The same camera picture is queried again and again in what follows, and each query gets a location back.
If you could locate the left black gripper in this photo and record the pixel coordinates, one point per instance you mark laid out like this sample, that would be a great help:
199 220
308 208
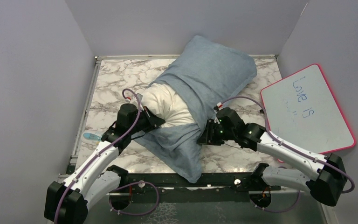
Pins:
154 121

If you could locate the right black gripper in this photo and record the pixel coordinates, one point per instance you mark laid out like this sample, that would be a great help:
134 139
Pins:
207 136

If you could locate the white pillow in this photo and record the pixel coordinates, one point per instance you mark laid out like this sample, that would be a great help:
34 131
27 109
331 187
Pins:
167 104

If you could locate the patchwork and blue pillowcase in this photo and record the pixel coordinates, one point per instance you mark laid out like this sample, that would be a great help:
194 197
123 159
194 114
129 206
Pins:
204 74

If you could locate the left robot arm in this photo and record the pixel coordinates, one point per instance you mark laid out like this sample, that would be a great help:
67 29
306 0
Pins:
69 202

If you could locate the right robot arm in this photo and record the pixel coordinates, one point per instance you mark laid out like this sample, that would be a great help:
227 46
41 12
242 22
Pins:
322 176

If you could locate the blue packaged toothbrush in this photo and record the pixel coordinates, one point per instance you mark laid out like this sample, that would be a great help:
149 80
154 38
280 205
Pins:
91 137

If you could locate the pink framed whiteboard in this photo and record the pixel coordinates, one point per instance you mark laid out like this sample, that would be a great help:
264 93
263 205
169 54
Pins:
302 110

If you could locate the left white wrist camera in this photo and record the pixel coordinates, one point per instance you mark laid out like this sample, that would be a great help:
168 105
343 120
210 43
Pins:
135 100

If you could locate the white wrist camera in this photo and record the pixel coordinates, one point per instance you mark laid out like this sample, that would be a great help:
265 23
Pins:
218 106
135 100

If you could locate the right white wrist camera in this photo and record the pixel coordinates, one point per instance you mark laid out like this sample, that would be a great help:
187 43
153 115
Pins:
218 106

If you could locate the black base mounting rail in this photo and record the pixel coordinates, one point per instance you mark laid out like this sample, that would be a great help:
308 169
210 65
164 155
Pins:
172 188

